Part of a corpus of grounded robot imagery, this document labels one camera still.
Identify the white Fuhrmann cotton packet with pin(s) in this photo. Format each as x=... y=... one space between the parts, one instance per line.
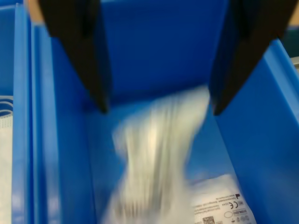
x=156 y=151
x=222 y=198

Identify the blue bin with cotton packets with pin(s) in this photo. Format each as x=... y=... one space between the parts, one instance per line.
x=163 y=46

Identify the blue bin with masks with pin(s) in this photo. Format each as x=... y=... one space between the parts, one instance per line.
x=21 y=116

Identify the stack of white face masks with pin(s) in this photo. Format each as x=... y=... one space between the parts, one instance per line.
x=5 y=151

